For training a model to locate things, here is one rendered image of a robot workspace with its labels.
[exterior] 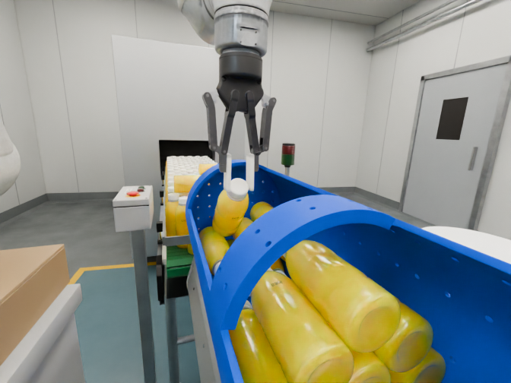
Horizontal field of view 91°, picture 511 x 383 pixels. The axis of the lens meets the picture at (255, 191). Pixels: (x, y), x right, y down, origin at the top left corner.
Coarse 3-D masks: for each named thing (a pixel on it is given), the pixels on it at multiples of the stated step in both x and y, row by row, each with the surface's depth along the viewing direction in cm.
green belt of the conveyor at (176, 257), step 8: (168, 248) 89; (176, 248) 89; (184, 248) 89; (168, 256) 83; (176, 256) 84; (184, 256) 84; (192, 256) 84; (168, 264) 79; (176, 264) 80; (184, 264) 80; (168, 272) 79; (176, 272) 80; (184, 272) 80
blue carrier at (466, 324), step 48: (192, 192) 62; (288, 192) 67; (192, 240) 49; (240, 240) 29; (288, 240) 25; (336, 240) 51; (384, 240) 37; (432, 240) 25; (240, 288) 24; (384, 288) 40; (432, 288) 32; (480, 288) 26; (480, 336) 28
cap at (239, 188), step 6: (234, 180) 49; (240, 180) 49; (234, 186) 48; (240, 186) 49; (246, 186) 49; (228, 192) 49; (234, 192) 47; (240, 192) 48; (246, 192) 48; (240, 198) 49
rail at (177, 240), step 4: (168, 236) 79; (172, 236) 79; (176, 236) 80; (180, 236) 80; (184, 236) 80; (188, 236) 81; (168, 240) 79; (172, 240) 79; (176, 240) 80; (180, 240) 80; (184, 240) 81; (188, 240) 81; (168, 244) 79; (172, 244) 80; (176, 244) 80; (180, 244) 81; (184, 244) 81
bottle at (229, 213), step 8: (224, 192) 50; (224, 200) 50; (232, 200) 49; (240, 200) 49; (248, 200) 52; (216, 208) 55; (224, 208) 51; (232, 208) 50; (240, 208) 51; (216, 216) 56; (224, 216) 52; (232, 216) 52; (240, 216) 53; (216, 224) 58; (224, 224) 55; (232, 224) 55; (216, 232) 60; (224, 232) 59; (232, 232) 59
